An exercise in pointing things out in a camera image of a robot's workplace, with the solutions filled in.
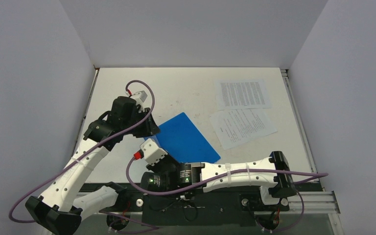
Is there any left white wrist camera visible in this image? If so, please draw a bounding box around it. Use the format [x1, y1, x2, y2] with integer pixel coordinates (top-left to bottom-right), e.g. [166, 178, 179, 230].
[130, 91, 147, 105]

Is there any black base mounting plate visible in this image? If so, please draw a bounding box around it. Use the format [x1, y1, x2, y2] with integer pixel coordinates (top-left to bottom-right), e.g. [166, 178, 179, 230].
[77, 182, 290, 227]

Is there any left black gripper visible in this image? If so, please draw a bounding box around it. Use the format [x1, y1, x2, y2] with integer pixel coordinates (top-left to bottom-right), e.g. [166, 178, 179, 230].
[123, 108, 160, 138]

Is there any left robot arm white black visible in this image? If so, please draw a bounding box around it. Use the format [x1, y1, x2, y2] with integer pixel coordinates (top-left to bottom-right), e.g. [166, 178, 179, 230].
[25, 92, 159, 235]

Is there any printed text paper sheet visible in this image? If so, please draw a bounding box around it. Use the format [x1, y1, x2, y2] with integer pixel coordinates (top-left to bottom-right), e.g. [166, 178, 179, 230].
[214, 79, 272, 110]

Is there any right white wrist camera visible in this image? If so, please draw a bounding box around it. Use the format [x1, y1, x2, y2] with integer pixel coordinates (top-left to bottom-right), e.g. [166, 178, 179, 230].
[134, 138, 168, 166]

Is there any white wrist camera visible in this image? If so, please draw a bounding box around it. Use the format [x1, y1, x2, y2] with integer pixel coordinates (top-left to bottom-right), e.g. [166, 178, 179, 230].
[134, 138, 168, 166]
[130, 91, 147, 105]

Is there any aluminium frame rail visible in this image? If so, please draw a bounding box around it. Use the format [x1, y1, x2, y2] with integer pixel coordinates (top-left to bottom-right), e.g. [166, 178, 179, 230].
[280, 69, 344, 235]

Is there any blue plastic folder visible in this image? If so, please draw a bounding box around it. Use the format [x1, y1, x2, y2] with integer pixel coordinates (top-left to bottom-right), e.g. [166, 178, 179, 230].
[152, 112, 221, 164]

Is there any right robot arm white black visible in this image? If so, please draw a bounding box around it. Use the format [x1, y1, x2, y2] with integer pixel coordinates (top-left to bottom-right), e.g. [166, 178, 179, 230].
[140, 151, 297, 210]

